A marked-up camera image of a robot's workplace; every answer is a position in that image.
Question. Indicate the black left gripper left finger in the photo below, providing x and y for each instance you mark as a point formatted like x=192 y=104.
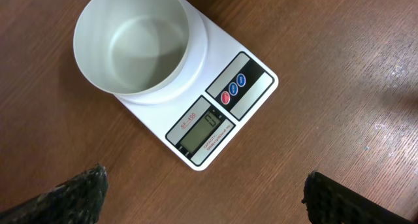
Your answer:
x=78 y=200

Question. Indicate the white digital kitchen scale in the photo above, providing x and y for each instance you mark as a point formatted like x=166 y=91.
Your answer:
x=221 y=86

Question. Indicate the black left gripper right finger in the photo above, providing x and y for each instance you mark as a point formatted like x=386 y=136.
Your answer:
x=328 y=202

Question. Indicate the white round bowl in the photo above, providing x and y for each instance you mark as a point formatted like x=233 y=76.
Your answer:
x=130 y=47

